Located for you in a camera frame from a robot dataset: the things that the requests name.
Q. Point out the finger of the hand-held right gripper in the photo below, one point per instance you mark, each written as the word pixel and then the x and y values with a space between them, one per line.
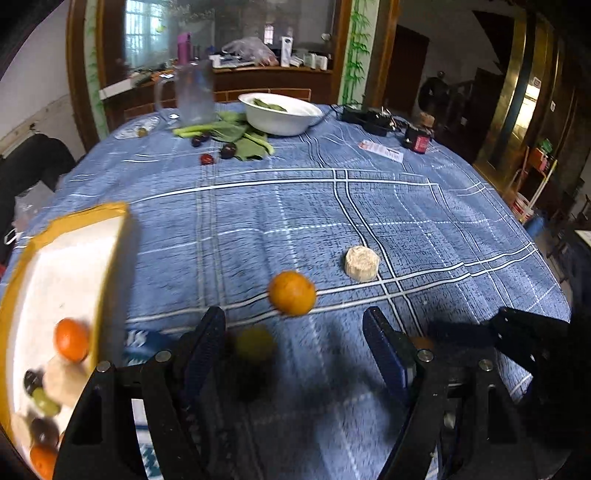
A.
pixel 461 334

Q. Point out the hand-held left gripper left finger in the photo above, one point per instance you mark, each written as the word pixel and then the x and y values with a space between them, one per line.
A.
pixel 203 350

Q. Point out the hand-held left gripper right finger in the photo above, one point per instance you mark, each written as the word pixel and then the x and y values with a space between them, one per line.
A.
pixel 388 360

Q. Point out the green grape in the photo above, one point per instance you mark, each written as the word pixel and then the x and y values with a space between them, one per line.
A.
pixel 46 401
pixel 254 344

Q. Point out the orange mandarin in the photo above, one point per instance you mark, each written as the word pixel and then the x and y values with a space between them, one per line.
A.
pixel 71 339
pixel 292 293
pixel 44 461

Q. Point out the yellow tray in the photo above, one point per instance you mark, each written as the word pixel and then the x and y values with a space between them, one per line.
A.
pixel 55 277

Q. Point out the beige rice cake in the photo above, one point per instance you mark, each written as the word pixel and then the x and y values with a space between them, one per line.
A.
pixel 21 429
pixel 361 263
pixel 64 381

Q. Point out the blue bucket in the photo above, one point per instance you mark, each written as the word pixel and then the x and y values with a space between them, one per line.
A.
pixel 535 226

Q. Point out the white bucket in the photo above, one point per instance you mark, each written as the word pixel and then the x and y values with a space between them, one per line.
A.
pixel 524 210

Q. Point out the dark plum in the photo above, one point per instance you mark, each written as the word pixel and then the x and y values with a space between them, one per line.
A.
pixel 199 139
pixel 44 431
pixel 33 382
pixel 227 150

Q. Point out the blue plaid tablecloth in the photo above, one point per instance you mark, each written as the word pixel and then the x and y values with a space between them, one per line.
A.
pixel 300 207

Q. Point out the small red fruit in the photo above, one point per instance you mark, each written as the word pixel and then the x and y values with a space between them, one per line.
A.
pixel 207 159

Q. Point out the red black jar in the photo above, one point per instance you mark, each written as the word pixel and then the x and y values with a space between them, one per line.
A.
pixel 418 139

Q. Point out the white paper card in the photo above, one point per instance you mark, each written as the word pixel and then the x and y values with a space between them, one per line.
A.
pixel 381 148

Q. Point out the green leafy vegetable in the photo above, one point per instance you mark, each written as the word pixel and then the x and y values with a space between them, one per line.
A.
pixel 240 136

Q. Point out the cork stopper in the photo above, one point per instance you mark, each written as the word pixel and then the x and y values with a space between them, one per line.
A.
pixel 427 119

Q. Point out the glass plate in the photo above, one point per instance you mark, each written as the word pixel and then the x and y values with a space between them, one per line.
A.
pixel 136 129

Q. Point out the black electric device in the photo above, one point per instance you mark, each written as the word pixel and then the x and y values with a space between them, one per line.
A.
pixel 367 120

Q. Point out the dark figure statue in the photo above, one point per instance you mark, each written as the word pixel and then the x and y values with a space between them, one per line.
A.
pixel 436 92

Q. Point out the white bowl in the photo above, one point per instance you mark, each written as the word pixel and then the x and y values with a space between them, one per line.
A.
pixel 281 117

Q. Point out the black chair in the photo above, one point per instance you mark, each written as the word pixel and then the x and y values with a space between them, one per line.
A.
pixel 32 170

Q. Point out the clear glass pitcher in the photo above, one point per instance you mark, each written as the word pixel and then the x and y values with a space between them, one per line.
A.
pixel 194 94

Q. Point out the brown wooden door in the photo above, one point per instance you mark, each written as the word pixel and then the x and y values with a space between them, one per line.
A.
pixel 406 69

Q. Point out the wooden sideboard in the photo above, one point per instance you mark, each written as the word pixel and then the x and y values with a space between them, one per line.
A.
pixel 277 81

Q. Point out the bamboo painted panel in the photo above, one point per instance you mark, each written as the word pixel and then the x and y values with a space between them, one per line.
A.
pixel 355 50

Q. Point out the purple bottle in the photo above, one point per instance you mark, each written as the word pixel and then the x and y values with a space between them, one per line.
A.
pixel 184 46

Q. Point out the clear plastic bag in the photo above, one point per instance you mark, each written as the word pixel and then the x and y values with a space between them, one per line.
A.
pixel 249 48

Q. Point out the white tube bottle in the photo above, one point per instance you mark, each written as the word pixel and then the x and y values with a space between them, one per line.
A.
pixel 286 50

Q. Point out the golden door frame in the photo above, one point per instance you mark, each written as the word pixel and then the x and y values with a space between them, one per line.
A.
pixel 512 106

